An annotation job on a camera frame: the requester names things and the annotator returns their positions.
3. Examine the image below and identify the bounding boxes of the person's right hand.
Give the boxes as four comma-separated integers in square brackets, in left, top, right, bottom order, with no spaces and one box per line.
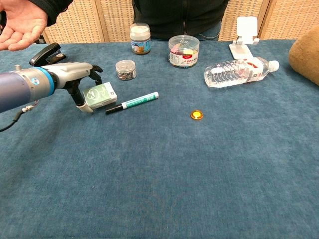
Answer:
[0,0,49,52]

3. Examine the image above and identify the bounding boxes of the robot left five-finger hand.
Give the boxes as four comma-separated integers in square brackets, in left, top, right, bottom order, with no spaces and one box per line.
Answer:
[48,62,104,114]

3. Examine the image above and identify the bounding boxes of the small green box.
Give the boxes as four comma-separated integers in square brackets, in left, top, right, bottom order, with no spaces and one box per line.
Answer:
[82,82,118,111]

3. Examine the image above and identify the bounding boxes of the teal marker pen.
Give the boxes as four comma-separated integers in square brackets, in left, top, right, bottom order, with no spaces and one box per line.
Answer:
[105,91,160,116]

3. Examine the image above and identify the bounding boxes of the black stapler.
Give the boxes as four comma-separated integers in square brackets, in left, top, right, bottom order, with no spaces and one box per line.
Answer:
[29,42,67,67]

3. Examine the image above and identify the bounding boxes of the person's right arm black sleeve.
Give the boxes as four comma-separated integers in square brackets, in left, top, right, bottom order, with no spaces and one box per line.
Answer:
[28,0,75,27]

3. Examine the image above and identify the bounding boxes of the person in black jacket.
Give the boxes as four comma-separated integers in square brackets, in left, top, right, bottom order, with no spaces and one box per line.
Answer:
[39,0,319,44]

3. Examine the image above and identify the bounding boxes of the small clear jar metal clips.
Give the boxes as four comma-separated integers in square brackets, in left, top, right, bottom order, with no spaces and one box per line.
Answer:
[115,59,137,81]

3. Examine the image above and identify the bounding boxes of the white-lid jar cartoon label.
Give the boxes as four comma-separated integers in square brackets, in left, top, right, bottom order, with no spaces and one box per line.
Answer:
[129,22,152,55]

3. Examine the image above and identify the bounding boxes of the clear tub colourful clips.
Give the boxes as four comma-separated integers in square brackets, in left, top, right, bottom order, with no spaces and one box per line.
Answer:
[168,34,201,68]

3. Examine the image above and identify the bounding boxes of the person's torso black jacket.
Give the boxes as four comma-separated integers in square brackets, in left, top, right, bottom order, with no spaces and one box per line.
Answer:
[132,0,230,42]

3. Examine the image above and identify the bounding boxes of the small round yellow cap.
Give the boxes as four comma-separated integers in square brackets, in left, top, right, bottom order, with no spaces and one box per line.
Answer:
[190,109,204,120]

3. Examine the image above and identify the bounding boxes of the blue table mat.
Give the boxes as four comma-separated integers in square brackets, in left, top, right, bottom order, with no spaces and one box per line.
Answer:
[0,39,319,239]

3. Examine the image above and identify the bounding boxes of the clear water bottle red label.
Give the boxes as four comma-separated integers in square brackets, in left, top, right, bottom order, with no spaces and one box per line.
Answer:
[204,56,280,89]

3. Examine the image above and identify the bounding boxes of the white phone stand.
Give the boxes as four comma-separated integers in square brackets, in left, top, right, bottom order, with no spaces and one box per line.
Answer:
[228,15,260,60]

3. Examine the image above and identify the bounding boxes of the brown capybara plush toy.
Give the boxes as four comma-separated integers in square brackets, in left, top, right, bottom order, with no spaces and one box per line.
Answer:
[288,31,319,87]

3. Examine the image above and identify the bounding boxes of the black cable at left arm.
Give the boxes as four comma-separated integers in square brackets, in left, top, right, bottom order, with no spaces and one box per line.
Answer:
[0,100,38,133]

